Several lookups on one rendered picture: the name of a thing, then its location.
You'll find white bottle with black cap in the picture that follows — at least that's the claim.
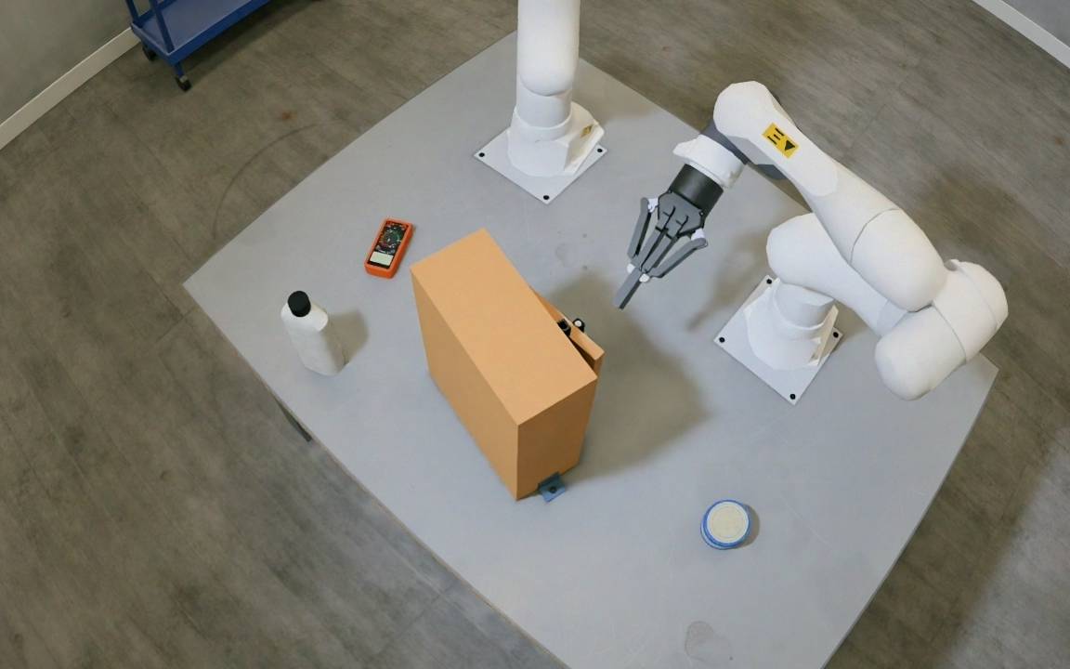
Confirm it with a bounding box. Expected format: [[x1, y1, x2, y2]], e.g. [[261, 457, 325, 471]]
[[281, 291, 345, 376]]

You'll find white and blue round tin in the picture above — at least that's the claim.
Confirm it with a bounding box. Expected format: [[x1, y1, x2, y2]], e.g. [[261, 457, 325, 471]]
[[700, 500, 750, 550]]

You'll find orange digital multimeter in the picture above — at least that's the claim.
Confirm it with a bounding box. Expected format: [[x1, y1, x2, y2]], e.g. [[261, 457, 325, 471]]
[[364, 218, 412, 279]]

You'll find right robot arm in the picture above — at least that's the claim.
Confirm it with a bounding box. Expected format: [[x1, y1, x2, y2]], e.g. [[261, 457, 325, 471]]
[[506, 0, 605, 177]]

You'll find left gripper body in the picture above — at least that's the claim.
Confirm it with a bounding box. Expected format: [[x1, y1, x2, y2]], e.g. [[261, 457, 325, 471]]
[[658, 164, 724, 237]]

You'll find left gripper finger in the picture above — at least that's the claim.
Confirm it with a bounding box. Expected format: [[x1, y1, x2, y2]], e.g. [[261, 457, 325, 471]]
[[614, 214, 708, 309], [610, 197, 674, 305]]

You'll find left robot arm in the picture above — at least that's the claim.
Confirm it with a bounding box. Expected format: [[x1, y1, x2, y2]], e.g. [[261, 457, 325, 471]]
[[673, 81, 1008, 401]]

